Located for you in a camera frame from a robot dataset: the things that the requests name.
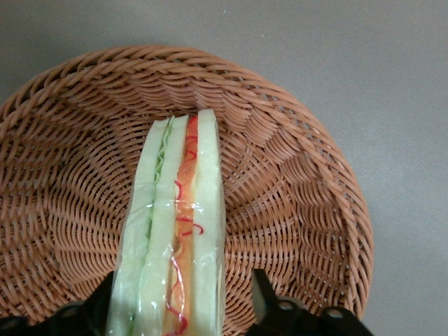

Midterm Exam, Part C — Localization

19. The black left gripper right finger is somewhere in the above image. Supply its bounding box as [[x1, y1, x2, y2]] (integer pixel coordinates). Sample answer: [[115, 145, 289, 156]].
[[246, 268, 375, 336]]

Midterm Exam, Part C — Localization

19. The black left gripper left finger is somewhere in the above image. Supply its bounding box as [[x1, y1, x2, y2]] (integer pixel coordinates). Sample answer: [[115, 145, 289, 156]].
[[0, 271, 117, 336]]

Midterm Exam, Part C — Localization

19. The triangle sandwich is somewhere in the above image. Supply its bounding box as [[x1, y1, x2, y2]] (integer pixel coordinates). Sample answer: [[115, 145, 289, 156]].
[[106, 108, 227, 336]]

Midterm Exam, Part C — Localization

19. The brown round wicker basket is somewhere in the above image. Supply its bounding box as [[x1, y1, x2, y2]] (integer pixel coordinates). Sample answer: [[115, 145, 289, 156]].
[[0, 44, 375, 336]]

